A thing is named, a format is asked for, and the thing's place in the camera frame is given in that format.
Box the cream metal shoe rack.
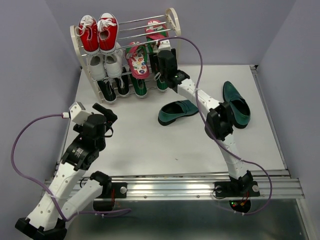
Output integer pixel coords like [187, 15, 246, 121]
[69, 8, 181, 103]

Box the left black sneaker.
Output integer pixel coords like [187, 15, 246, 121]
[97, 80, 117, 104]

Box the dark green loafer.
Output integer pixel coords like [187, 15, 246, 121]
[222, 81, 251, 129]
[157, 100, 199, 126]

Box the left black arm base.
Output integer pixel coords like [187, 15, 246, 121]
[90, 171, 128, 212]

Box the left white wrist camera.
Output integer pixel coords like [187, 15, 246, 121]
[69, 101, 91, 126]

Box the white sneaker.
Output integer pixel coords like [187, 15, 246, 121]
[89, 55, 106, 80]
[103, 42, 123, 79]

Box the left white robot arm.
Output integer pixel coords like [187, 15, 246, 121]
[15, 102, 118, 240]

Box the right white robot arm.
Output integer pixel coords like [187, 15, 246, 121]
[149, 49, 260, 198]

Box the left white sneaker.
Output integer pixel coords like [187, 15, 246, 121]
[89, 55, 106, 80]

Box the right white sneaker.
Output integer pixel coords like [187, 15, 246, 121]
[103, 42, 123, 79]

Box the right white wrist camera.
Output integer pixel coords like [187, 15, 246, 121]
[153, 40, 172, 54]

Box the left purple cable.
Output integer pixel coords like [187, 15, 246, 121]
[11, 112, 132, 222]

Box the green sneaker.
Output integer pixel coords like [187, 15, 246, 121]
[154, 72, 168, 93]
[131, 76, 147, 99]

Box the pink flip-flop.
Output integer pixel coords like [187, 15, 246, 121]
[125, 41, 150, 80]
[144, 19, 169, 42]

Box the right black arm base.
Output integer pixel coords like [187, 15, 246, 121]
[212, 181, 261, 214]

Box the black sneaker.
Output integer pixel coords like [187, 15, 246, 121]
[115, 74, 130, 98]
[97, 80, 117, 104]

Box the right black sneaker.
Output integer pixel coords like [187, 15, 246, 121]
[115, 74, 130, 98]

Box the left red sneaker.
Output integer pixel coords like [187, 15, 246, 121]
[75, 15, 100, 55]

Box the right red sneaker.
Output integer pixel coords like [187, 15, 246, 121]
[97, 13, 119, 55]

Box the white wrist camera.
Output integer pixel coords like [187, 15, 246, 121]
[153, 40, 172, 54]
[69, 101, 91, 126]

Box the red sneaker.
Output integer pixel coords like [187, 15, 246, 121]
[97, 13, 119, 55]
[75, 15, 100, 55]

